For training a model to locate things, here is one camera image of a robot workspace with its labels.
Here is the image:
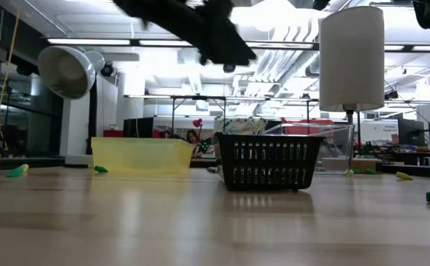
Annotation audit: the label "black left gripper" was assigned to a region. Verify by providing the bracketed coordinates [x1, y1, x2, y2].
[111, 0, 258, 67]

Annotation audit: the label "black plastic basket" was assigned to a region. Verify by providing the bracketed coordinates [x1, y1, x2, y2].
[214, 133, 326, 192]

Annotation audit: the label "yellow plastic bin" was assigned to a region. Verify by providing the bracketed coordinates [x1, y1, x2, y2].
[91, 137, 194, 174]

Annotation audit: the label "black metal rack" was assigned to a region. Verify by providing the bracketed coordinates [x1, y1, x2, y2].
[170, 94, 319, 131]

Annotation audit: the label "white patterned bag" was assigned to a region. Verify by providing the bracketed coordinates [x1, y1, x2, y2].
[214, 117, 267, 136]

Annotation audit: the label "red desk lamp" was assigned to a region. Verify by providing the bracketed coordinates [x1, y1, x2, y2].
[192, 117, 204, 149]

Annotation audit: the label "person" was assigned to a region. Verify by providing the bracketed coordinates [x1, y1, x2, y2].
[185, 129, 201, 156]

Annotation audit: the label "red panel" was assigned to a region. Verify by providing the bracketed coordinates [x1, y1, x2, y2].
[281, 117, 334, 136]

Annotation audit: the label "white cylinder shade lamp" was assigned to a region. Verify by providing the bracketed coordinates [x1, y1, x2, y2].
[318, 5, 386, 174]

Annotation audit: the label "clear plastic container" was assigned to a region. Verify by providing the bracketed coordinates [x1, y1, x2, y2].
[262, 123, 355, 175]

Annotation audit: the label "white desk lamp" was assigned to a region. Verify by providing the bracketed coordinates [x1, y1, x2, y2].
[37, 45, 106, 166]

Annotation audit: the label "white cabinet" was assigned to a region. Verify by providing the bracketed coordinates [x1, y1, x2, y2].
[361, 120, 399, 141]

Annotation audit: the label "black table back rail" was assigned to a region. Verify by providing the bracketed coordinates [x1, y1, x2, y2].
[191, 157, 219, 168]

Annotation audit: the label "black right frame rails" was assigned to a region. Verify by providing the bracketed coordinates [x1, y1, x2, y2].
[380, 162, 430, 180]

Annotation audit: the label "black frame rails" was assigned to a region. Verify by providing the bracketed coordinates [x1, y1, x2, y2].
[380, 162, 430, 180]
[0, 157, 66, 170]

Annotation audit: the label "yellow cable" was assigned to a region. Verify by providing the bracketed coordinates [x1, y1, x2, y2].
[0, 10, 20, 143]

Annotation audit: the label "black left frame rails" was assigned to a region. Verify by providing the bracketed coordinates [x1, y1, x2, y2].
[0, 157, 66, 170]

